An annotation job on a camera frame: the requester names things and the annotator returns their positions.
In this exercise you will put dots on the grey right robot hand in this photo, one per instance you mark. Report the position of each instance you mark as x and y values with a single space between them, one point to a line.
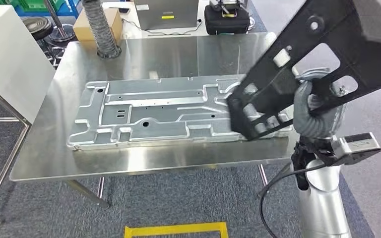
302 95

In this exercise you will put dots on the black plastic plate bracket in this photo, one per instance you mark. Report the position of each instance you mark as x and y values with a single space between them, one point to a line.
374 49

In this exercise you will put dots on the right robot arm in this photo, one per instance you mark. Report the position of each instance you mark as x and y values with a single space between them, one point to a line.
322 210

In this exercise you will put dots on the stainless steel workbench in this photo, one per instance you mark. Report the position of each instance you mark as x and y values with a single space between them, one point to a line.
78 164

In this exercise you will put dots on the black equipment bag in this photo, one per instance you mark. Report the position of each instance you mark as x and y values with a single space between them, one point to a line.
226 24

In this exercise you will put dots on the stamped silver metal panel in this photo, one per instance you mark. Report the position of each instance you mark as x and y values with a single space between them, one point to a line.
161 131

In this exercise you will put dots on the silver metal box device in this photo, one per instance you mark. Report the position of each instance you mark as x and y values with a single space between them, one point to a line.
164 10

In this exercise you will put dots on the white table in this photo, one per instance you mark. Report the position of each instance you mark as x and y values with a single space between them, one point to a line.
129 33

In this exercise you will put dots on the brown cardboard box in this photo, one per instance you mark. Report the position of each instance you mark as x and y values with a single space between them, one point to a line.
78 31

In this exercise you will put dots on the green plastic crate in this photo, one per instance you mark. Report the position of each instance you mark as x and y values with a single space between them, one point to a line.
32 2

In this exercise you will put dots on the white panel board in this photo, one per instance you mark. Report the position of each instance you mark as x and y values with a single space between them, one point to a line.
9 59

